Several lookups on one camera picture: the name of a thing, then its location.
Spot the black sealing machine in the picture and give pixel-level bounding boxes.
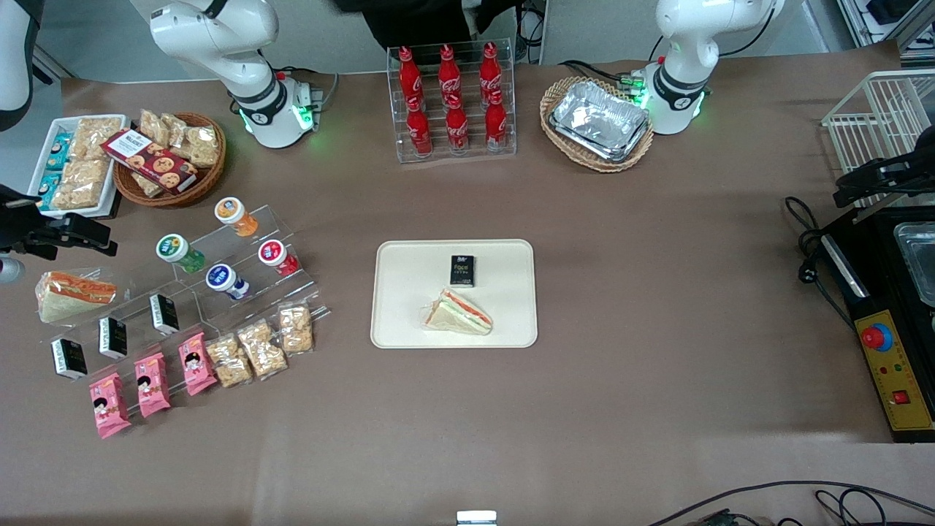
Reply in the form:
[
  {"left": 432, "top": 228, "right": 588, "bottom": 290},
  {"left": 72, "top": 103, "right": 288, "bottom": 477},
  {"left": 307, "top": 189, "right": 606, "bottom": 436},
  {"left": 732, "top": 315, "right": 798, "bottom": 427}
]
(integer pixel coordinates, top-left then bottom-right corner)
[{"left": 818, "top": 208, "right": 935, "bottom": 443}]

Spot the aluminium foil tray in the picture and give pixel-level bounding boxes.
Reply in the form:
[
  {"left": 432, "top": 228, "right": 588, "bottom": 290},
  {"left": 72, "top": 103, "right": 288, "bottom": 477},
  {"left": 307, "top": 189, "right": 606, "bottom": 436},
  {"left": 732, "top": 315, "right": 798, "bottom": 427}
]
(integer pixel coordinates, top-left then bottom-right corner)
[{"left": 548, "top": 80, "right": 651, "bottom": 163}]

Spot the coiled black cable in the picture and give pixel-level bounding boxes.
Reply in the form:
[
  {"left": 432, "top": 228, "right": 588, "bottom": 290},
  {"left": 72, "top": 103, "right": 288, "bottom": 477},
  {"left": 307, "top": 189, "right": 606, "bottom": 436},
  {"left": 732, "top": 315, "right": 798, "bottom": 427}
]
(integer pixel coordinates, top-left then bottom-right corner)
[{"left": 814, "top": 488, "right": 888, "bottom": 526}]

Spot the black arm base cable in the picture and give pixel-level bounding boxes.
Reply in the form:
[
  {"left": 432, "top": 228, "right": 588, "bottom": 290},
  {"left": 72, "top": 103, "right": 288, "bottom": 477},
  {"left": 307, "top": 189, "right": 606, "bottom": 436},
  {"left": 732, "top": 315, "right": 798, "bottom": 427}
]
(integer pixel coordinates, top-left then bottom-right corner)
[{"left": 559, "top": 58, "right": 644, "bottom": 92}]

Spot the green gum bottle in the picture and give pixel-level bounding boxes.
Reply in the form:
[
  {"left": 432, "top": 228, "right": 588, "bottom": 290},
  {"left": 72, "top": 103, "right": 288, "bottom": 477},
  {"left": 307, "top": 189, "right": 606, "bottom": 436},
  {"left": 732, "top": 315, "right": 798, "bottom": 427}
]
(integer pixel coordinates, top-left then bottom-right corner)
[{"left": 156, "top": 234, "right": 207, "bottom": 275}]

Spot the wrapped triangle sandwich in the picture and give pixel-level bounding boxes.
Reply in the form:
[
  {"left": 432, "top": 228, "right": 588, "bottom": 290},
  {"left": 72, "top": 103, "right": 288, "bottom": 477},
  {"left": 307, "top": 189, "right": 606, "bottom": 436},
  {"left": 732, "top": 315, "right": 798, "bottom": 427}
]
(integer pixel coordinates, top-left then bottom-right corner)
[
  {"left": 421, "top": 288, "right": 494, "bottom": 337},
  {"left": 35, "top": 270, "right": 118, "bottom": 324}
]

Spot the beige plastic tray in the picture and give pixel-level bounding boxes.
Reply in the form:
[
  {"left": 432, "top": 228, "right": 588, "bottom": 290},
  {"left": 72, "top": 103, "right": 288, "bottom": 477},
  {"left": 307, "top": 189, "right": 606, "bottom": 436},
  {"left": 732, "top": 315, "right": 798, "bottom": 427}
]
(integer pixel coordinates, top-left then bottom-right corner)
[{"left": 370, "top": 239, "right": 539, "bottom": 349}]

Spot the red cola bottle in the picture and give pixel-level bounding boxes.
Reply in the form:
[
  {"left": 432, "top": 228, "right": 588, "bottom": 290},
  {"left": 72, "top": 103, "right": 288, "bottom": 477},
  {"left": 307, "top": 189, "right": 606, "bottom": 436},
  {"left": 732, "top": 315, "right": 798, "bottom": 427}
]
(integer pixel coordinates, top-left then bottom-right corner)
[
  {"left": 485, "top": 91, "right": 508, "bottom": 150},
  {"left": 437, "top": 44, "right": 462, "bottom": 107},
  {"left": 405, "top": 99, "right": 433, "bottom": 156},
  {"left": 398, "top": 46, "right": 424, "bottom": 110},
  {"left": 446, "top": 96, "right": 470, "bottom": 153},
  {"left": 478, "top": 42, "right": 503, "bottom": 103}
]

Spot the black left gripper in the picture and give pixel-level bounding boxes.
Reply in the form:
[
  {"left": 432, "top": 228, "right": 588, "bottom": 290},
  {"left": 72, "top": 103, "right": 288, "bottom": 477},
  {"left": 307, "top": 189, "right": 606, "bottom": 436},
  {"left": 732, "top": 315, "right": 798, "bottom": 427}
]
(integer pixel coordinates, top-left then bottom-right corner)
[{"left": 834, "top": 145, "right": 935, "bottom": 209}]

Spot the light wicker basket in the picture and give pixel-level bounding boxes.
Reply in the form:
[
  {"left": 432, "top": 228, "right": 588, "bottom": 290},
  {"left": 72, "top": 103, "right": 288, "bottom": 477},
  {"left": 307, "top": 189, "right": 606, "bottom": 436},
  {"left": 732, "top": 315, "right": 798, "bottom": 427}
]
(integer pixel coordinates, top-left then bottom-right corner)
[{"left": 539, "top": 76, "right": 655, "bottom": 174}]

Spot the teal snack pack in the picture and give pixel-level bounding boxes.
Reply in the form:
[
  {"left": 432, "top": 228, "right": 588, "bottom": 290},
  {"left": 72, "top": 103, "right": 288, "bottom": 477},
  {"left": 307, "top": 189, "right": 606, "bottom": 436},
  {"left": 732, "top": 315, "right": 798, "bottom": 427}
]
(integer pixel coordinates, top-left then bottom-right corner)
[
  {"left": 45, "top": 131, "right": 74, "bottom": 170},
  {"left": 37, "top": 172, "right": 63, "bottom": 211}
]

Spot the aluminium frame shelf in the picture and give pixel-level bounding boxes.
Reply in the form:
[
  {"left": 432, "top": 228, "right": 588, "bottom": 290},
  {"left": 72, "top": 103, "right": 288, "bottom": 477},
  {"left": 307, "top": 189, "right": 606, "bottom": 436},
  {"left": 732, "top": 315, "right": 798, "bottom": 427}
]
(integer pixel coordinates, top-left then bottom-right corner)
[{"left": 836, "top": 0, "right": 935, "bottom": 66}]

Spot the yellow control panel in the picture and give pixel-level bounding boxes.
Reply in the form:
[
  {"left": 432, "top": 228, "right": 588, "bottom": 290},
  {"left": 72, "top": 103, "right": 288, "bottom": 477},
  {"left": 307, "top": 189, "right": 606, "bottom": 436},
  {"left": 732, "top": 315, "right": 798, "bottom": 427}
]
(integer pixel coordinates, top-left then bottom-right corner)
[{"left": 853, "top": 309, "right": 934, "bottom": 432}]

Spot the red gum bottle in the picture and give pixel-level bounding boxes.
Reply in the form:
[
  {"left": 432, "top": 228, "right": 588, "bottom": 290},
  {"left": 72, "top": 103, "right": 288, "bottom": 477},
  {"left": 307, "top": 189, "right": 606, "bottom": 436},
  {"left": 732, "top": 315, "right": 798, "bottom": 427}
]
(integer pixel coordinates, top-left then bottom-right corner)
[{"left": 257, "top": 239, "right": 300, "bottom": 277}]

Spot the white wire basket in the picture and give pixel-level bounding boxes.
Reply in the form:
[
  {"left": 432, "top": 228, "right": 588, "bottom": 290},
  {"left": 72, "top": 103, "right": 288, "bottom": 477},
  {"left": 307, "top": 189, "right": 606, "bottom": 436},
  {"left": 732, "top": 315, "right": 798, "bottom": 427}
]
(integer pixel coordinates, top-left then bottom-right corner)
[{"left": 822, "top": 69, "right": 935, "bottom": 209}]

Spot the brown wicker basket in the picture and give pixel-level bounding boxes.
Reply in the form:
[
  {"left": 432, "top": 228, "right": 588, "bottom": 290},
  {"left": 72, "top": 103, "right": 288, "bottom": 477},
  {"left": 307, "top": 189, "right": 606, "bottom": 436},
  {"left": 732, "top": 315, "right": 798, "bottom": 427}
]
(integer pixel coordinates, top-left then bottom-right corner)
[{"left": 113, "top": 112, "right": 227, "bottom": 209}]

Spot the clear acrylic bottle rack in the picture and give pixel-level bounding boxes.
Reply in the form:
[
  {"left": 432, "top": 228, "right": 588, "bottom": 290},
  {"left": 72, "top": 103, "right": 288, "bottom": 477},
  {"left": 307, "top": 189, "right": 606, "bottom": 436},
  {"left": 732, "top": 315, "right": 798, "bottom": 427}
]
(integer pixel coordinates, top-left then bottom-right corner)
[{"left": 386, "top": 38, "right": 518, "bottom": 164}]

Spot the metal tray in machine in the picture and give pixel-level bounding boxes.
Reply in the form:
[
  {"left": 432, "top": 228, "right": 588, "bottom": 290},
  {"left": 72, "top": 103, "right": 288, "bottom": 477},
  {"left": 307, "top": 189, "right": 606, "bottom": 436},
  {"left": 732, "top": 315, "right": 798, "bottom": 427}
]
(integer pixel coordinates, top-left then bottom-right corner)
[{"left": 893, "top": 221, "right": 935, "bottom": 308}]

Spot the long black cable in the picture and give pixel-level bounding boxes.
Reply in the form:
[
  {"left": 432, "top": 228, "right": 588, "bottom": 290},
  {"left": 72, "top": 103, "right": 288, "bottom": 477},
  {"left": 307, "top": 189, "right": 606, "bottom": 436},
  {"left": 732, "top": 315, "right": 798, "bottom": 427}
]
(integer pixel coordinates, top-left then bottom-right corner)
[{"left": 646, "top": 480, "right": 935, "bottom": 526}]

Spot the white rectangular tray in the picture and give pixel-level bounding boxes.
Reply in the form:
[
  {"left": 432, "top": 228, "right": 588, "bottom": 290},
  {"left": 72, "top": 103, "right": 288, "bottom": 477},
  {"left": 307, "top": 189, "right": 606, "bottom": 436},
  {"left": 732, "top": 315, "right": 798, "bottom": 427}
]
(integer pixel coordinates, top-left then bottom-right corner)
[{"left": 28, "top": 115, "right": 131, "bottom": 218}]

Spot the clear acrylic stepped stand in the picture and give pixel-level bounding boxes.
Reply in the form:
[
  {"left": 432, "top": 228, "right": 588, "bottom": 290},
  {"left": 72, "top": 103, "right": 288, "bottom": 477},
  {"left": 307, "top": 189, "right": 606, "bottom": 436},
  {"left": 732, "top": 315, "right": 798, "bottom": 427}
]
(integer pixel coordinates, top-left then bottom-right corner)
[
  {"left": 40, "top": 267, "right": 213, "bottom": 410},
  {"left": 157, "top": 205, "right": 332, "bottom": 344}
]

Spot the black power cable with plug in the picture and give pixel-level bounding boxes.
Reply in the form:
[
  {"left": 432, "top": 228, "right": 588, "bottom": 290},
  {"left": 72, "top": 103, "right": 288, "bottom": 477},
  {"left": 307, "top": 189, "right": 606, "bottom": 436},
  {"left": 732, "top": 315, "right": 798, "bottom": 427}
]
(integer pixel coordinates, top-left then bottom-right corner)
[{"left": 784, "top": 196, "right": 855, "bottom": 329}]

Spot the orange gum bottle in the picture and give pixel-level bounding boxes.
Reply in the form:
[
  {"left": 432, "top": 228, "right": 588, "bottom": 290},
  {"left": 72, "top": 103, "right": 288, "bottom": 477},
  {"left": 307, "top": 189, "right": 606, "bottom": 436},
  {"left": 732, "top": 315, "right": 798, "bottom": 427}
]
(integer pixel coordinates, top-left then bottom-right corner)
[{"left": 214, "top": 197, "right": 259, "bottom": 238}]

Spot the grey arm base cable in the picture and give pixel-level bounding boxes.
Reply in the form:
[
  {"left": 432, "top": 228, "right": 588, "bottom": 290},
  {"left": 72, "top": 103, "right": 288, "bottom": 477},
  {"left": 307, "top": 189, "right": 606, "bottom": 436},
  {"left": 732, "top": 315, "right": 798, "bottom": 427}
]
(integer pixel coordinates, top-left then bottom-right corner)
[{"left": 274, "top": 66, "right": 340, "bottom": 110}]

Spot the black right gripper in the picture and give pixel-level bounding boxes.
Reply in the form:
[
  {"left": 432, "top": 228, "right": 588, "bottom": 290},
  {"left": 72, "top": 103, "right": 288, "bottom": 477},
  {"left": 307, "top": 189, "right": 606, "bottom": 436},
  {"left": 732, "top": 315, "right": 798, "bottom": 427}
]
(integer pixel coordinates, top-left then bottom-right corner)
[{"left": 0, "top": 185, "right": 118, "bottom": 262}]

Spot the pink snack pack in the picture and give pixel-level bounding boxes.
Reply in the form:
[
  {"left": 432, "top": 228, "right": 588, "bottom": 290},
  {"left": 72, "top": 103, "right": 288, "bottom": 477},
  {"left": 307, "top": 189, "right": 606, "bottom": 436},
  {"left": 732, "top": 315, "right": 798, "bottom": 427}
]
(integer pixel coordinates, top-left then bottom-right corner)
[
  {"left": 178, "top": 332, "right": 218, "bottom": 397},
  {"left": 134, "top": 352, "right": 172, "bottom": 419},
  {"left": 89, "top": 372, "right": 133, "bottom": 439}
]

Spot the person in black clothing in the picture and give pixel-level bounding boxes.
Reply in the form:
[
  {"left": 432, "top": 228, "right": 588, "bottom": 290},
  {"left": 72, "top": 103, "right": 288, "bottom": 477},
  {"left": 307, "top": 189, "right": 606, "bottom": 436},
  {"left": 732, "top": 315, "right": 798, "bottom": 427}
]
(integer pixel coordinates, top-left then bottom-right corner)
[{"left": 332, "top": 0, "right": 527, "bottom": 52}]

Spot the red cookie box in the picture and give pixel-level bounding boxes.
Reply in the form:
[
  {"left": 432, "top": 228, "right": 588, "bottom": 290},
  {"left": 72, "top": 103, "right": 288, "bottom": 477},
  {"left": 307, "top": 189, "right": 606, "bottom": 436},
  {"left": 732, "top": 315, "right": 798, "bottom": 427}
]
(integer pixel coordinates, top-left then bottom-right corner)
[{"left": 101, "top": 129, "right": 199, "bottom": 194}]

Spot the blue gum bottle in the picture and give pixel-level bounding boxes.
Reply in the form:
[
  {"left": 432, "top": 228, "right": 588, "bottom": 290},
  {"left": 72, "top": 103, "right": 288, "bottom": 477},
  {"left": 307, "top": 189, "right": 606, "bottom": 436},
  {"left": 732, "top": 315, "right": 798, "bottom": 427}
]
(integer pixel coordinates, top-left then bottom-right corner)
[{"left": 205, "top": 264, "right": 251, "bottom": 301}]

